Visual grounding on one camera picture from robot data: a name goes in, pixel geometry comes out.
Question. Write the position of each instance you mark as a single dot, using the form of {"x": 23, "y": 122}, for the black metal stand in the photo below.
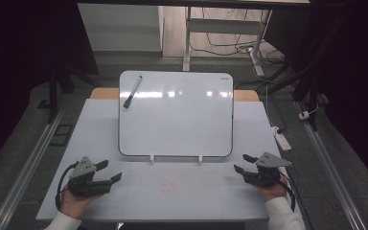
{"x": 310, "y": 92}
{"x": 52, "y": 96}

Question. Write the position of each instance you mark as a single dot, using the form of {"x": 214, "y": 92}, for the white desk frame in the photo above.
{"x": 223, "y": 26}

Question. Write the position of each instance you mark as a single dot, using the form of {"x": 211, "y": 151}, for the aluminium rail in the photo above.
{"x": 28, "y": 167}
{"x": 329, "y": 166}

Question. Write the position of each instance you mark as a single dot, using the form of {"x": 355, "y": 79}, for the white whiteboard foot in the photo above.
{"x": 200, "y": 159}
{"x": 152, "y": 158}

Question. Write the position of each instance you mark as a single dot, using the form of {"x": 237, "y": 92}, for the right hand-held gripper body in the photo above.
{"x": 265, "y": 175}

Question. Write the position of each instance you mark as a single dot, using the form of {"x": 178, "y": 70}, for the small white adapter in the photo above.
{"x": 304, "y": 115}

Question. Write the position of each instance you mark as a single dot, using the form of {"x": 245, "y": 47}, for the black floor frame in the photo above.
{"x": 61, "y": 135}

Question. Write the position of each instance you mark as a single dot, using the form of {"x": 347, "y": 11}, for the white power strip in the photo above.
{"x": 281, "y": 139}

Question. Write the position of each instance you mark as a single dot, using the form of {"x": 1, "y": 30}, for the white marker with black cap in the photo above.
{"x": 133, "y": 92}

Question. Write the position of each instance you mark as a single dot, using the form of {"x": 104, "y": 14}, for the person's right hand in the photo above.
{"x": 273, "y": 191}

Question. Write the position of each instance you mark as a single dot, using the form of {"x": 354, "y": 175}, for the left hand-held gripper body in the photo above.
{"x": 84, "y": 185}

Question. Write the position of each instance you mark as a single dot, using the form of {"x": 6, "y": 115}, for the person's left hand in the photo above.
{"x": 73, "y": 204}

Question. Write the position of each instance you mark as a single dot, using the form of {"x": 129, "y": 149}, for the white whiteboard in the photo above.
{"x": 179, "y": 115}

